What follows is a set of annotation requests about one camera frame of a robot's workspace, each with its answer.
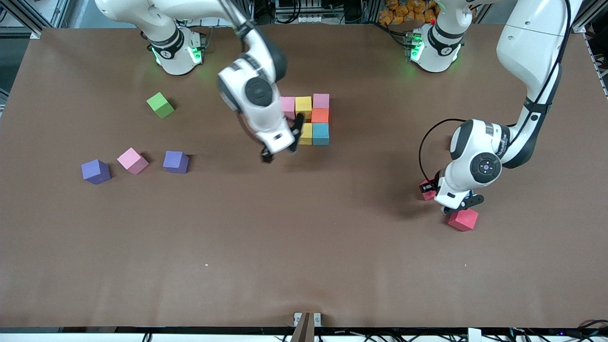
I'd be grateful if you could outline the purple foam block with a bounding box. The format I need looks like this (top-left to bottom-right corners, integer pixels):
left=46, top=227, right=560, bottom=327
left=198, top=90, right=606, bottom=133
left=81, top=159, right=111, bottom=185
left=162, top=151, right=190, bottom=174

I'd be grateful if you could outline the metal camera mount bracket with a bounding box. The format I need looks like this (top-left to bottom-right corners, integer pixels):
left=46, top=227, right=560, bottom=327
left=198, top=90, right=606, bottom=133
left=291, top=312, right=322, bottom=342

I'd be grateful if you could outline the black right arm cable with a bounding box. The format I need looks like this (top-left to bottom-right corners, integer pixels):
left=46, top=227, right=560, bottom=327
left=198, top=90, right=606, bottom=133
left=223, top=0, right=264, bottom=152

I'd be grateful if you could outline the aluminium frame profile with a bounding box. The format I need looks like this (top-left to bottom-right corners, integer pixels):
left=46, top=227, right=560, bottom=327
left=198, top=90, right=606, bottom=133
left=568, top=0, right=608, bottom=34
left=0, top=0, right=72, bottom=39

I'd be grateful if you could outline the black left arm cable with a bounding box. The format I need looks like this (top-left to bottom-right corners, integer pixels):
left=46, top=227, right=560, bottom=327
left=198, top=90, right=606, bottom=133
left=418, top=0, right=570, bottom=181

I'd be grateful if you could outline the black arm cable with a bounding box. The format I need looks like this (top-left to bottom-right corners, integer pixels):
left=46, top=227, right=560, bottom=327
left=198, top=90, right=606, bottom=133
left=418, top=0, right=570, bottom=181
left=223, top=0, right=264, bottom=152

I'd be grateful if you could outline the green foam block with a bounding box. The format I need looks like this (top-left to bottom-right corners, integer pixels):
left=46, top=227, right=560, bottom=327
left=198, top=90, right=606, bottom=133
left=146, top=92, right=175, bottom=119

